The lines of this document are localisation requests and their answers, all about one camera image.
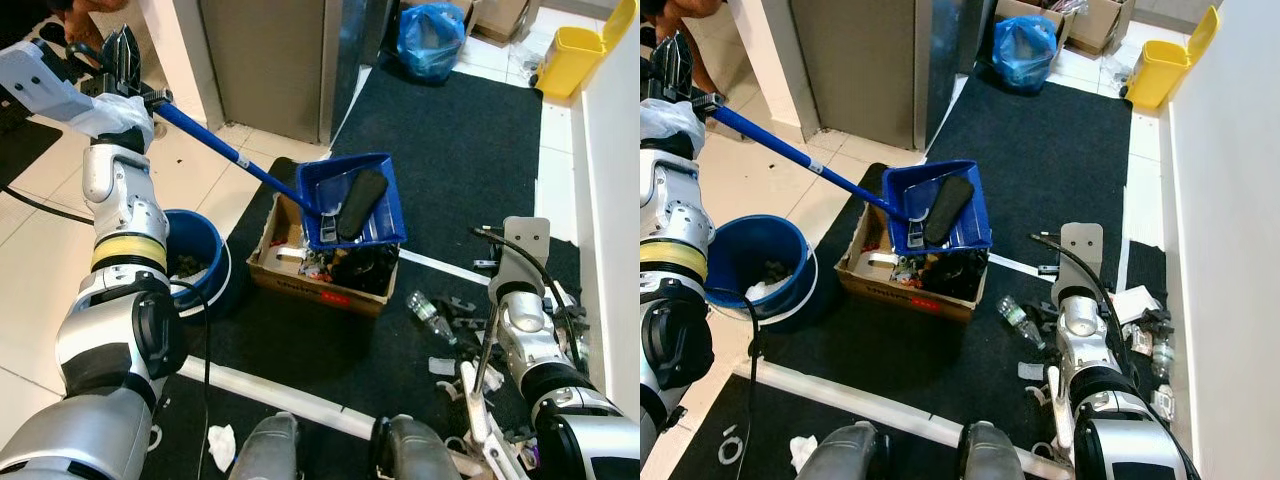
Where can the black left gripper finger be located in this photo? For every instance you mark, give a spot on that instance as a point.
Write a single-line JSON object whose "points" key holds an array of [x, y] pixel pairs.
{"points": [[114, 65], [667, 70], [686, 75], [132, 68]]}

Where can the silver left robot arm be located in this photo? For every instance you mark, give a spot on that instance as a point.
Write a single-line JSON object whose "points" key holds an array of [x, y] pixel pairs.
{"points": [[672, 300], [120, 330]]}

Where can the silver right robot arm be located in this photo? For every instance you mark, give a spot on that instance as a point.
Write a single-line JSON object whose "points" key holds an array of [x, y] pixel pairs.
{"points": [[570, 410], [1120, 430]]}

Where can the large black floor mat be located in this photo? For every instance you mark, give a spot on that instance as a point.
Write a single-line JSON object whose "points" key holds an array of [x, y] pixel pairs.
{"points": [[460, 150], [1050, 160]]}

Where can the person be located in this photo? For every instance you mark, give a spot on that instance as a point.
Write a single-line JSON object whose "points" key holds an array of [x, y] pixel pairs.
{"points": [[690, 8], [95, 8]]}

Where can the yellow plastic bin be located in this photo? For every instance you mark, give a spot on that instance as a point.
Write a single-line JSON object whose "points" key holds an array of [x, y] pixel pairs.
{"points": [[570, 60], [1160, 70]]}

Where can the grey metal door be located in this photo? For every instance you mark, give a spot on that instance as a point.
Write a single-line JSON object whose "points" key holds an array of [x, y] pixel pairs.
{"points": [[860, 60], [270, 60]]}

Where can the plain cardboard box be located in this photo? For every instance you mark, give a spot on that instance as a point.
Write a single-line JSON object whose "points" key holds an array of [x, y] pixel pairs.
{"points": [[503, 18], [1098, 22]]}

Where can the blue bucket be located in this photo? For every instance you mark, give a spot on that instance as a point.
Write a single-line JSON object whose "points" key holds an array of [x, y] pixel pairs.
{"points": [[750, 250], [190, 240]]}

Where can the blue plastic bag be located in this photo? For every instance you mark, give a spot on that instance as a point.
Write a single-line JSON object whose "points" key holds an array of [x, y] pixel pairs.
{"points": [[1024, 52], [430, 40]]}

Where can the black brush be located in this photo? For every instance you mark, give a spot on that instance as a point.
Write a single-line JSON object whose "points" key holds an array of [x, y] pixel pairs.
{"points": [[362, 205], [948, 212]]}

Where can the cardboard box with red print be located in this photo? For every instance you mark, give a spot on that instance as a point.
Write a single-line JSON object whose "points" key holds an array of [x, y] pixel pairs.
{"points": [[300, 280], [890, 285]]}

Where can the small clear plastic bottle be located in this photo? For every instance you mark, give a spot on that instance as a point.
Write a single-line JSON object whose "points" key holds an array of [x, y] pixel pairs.
{"points": [[577, 352], [1161, 358]]}

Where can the white paper scrap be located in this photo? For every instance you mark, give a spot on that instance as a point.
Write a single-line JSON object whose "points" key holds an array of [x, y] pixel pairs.
{"points": [[441, 366], [1031, 371]]}

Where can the crumpled white tissue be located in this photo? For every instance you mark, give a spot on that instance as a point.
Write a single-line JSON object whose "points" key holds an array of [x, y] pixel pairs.
{"points": [[221, 447], [802, 453]]}

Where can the grey left robot leg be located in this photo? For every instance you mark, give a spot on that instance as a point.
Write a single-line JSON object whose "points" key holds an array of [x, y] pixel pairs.
{"points": [[265, 450], [845, 455]]}

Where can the grey robot leg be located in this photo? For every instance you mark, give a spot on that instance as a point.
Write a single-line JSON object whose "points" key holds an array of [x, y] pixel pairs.
{"points": [[995, 455], [415, 455], [265, 450], [845, 455]]}

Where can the grey right robot leg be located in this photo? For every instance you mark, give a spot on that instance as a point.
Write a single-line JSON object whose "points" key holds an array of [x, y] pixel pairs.
{"points": [[995, 455], [415, 455]]}

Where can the white paper sheet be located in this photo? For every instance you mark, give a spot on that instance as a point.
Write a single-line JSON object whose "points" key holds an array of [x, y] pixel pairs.
{"points": [[1135, 303]]}

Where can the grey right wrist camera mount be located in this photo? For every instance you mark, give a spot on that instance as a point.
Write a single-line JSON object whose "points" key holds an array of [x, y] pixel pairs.
{"points": [[525, 250], [1080, 255]]}

